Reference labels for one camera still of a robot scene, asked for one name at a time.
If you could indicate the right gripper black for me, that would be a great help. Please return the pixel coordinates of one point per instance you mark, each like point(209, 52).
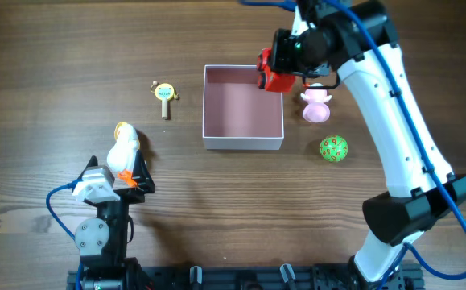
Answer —
point(278, 54)

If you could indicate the pink pig toy figure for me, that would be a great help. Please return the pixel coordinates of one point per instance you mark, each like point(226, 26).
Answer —
point(316, 109)

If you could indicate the red toy fire truck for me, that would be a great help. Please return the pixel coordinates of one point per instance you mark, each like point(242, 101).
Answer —
point(270, 80)

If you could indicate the white yellow duck plush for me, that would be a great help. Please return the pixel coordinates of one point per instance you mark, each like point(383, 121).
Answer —
point(121, 156)

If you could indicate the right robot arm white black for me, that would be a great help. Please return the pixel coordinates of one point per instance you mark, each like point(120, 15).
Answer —
point(360, 44)

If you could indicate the green numbered ball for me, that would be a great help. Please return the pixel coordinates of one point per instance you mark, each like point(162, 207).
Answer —
point(333, 148)

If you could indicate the pink open cardboard box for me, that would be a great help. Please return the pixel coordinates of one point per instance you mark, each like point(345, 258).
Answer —
point(236, 114)

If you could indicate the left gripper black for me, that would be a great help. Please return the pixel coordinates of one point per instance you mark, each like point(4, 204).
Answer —
point(125, 193)

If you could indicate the yellow wooden rattle toy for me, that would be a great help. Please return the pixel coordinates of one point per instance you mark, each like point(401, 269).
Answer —
point(164, 92)

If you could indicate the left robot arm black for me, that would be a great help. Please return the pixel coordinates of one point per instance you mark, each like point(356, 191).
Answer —
point(102, 240)

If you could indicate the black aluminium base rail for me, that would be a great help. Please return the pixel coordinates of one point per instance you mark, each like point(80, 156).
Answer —
point(316, 277)

